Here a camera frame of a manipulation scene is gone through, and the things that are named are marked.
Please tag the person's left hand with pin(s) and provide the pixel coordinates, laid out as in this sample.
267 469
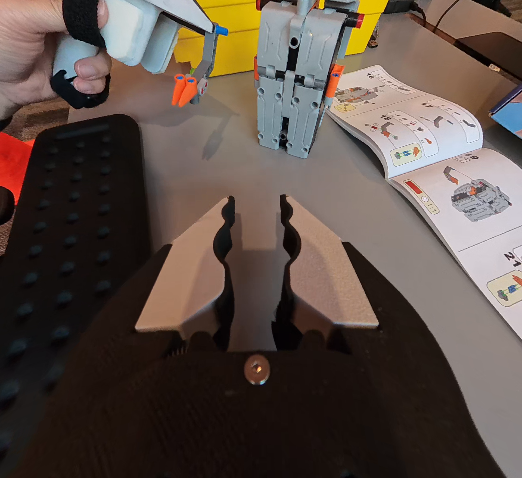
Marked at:
28 17

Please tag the open instruction booklet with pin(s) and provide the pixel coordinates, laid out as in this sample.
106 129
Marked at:
428 127

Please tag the small usb stick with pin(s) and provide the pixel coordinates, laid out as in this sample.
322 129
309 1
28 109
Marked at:
373 42

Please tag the grey building block robot body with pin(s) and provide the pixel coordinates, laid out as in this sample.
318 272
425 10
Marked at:
281 37

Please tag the orange fabric item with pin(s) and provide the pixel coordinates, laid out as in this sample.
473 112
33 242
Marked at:
14 164

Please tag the black perforated mat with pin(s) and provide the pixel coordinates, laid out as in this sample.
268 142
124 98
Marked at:
73 201

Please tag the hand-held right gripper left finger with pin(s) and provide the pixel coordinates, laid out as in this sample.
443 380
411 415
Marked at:
183 282

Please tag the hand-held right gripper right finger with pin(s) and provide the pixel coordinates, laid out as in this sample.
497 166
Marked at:
330 282

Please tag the neighbouring grey table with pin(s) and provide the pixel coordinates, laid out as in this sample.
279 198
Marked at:
448 46

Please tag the blue toy box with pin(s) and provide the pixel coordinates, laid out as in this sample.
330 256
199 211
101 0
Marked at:
512 115

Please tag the yellow plastic bin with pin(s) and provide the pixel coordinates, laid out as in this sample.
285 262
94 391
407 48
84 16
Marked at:
228 5

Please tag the grey desk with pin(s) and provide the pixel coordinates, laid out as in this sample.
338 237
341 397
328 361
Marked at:
326 201

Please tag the grey toy arm orange claws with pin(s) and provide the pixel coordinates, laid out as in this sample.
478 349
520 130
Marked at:
210 52

